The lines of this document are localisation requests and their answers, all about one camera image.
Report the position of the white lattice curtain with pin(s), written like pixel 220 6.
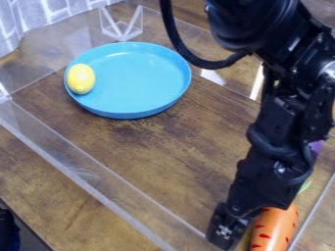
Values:
pixel 23 15

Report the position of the orange toy carrot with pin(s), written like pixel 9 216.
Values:
pixel 274 228

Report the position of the yellow toy lemon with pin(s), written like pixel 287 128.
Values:
pixel 80 79

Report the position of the clear acrylic tray wall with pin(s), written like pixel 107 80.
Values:
pixel 127 201

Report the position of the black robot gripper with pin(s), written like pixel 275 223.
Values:
pixel 266 183

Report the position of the blue round plate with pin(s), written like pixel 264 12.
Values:
pixel 142 78

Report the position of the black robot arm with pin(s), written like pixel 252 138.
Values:
pixel 278 30

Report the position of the purple toy eggplant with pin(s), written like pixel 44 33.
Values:
pixel 315 146

